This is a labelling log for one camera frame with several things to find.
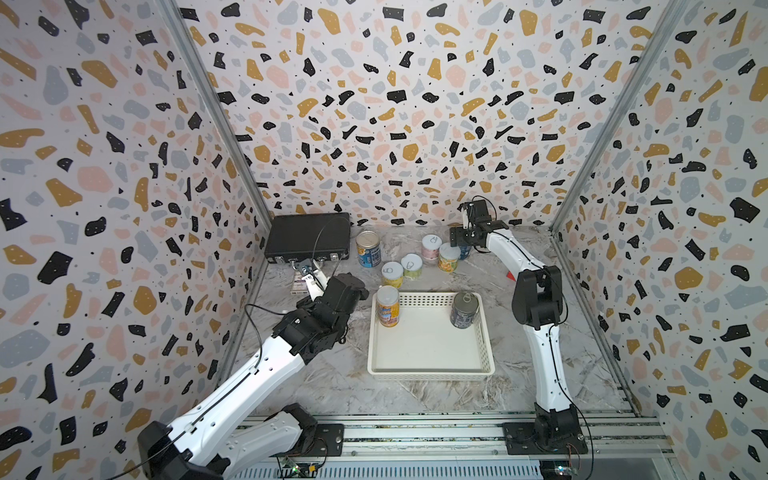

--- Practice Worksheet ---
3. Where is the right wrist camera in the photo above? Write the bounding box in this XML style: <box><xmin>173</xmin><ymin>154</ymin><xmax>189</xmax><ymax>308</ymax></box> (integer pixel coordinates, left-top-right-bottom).
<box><xmin>459</xmin><ymin>199</ymin><xmax>493</xmax><ymax>229</ymax></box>

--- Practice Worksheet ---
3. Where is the white plastic basket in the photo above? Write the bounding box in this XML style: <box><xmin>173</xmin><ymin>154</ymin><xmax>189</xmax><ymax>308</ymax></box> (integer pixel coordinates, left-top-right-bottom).
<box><xmin>367</xmin><ymin>292</ymin><xmax>495</xmax><ymax>381</ymax></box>

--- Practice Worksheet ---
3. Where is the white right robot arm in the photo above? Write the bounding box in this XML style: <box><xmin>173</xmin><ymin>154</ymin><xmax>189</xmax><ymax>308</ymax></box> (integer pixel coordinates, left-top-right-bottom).
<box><xmin>450</xmin><ymin>196</ymin><xmax>591</xmax><ymax>454</ymax></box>

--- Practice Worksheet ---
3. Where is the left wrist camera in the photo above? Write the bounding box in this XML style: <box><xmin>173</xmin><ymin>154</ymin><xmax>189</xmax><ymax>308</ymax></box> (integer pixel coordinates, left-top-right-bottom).
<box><xmin>298</xmin><ymin>259</ymin><xmax>328</xmax><ymax>300</ymax></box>

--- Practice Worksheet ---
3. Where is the yellow pineapple small can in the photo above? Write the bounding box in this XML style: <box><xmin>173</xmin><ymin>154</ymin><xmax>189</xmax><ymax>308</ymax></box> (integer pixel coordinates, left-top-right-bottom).
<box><xmin>381</xmin><ymin>261</ymin><xmax>404</xmax><ymax>289</ymax></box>

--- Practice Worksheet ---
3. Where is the playing card box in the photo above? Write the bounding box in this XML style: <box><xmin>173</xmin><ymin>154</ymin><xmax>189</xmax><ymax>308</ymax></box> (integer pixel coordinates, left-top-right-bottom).
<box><xmin>290</xmin><ymin>271</ymin><xmax>313</xmax><ymax>297</ymax></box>

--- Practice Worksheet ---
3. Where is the green peach can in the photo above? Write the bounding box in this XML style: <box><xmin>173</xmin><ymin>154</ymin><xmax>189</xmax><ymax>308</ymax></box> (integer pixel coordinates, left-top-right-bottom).
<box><xmin>438</xmin><ymin>243</ymin><xmax>461</xmax><ymax>273</ymax></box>

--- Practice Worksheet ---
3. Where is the left aluminium corner post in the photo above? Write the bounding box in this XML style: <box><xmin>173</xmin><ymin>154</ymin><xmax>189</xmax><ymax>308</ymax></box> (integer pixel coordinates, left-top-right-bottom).
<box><xmin>155</xmin><ymin>0</ymin><xmax>271</xmax><ymax>230</ymax></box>

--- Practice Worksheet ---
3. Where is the aluminium corner post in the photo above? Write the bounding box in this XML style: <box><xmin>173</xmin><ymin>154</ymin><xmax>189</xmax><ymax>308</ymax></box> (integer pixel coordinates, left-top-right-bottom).
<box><xmin>549</xmin><ymin>0</ymin><xmax>689</xmax><ymax>240</ymax></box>
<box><xmin>155</xmin><ymin>0</ymin><xmax>271</xmax><ymax>230</ymax></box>

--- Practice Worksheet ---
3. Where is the dark tomato tin can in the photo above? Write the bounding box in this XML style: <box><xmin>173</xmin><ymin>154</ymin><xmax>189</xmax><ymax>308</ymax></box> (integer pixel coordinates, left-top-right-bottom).
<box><xmin>450</xmin><ymin>291</ymin><xmax>479</xmax><ymax>329</ymax></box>

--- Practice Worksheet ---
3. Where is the black briefcase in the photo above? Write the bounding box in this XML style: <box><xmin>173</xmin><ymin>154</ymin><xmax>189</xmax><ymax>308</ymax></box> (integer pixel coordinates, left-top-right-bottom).
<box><xmin>264</xmin><ymin>212</ymin><xmax>351</xmax><ymax>264</ymax></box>

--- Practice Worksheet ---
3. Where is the pink small can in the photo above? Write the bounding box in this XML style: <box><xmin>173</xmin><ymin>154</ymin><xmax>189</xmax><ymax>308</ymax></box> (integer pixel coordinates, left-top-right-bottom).
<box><xmin>421</xmin><ymin>234</ymin><xmax>443</xmax><ymax>262</ymax></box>

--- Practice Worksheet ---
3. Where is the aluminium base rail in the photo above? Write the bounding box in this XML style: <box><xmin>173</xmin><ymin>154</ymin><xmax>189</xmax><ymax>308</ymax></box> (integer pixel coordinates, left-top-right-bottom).
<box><xmin>236</xmin><ymin>411</ymin><xmax>685</xmax><ymax>479</ymax></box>

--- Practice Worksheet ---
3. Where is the light green small can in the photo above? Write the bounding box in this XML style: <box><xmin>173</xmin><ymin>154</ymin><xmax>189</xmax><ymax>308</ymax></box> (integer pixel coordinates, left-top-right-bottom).
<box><xmin>400</xmin><ymin>253</ymin><xmax>423</xmax><ymax>280</ymax></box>

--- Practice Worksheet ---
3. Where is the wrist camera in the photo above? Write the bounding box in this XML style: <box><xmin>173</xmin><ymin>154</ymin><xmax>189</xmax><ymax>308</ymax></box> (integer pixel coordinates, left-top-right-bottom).
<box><xmin>298</xmin><ymin>259</ymin><xmax>328</xmax><ymax>300</ymax></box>
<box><xmin>459</xmin><ymin>199</ymin><xmax>493</xmax><ymax>229</ymax></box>

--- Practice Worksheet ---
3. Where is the right aluminium corner post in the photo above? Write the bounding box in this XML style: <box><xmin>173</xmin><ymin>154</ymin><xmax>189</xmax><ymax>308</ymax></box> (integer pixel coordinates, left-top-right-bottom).
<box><xmin>549</xmin><ymin>0</ymin><xmax>689</xmax><ymax>240</ymax></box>

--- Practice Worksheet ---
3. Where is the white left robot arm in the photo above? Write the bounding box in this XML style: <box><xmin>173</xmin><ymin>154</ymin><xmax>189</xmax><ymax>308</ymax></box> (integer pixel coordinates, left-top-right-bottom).
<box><xmin>138</xmin><ymin>273</ymin><xmax>369</xmax><ymax>479</ymax></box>

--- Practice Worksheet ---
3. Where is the tall yellow orange can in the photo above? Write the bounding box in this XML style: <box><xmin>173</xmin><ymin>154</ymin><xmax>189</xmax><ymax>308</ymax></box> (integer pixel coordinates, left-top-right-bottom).
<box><xmin>375</xmin><ymin>285</ymin><xmax>400</xmax><ymax>328</ymax></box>

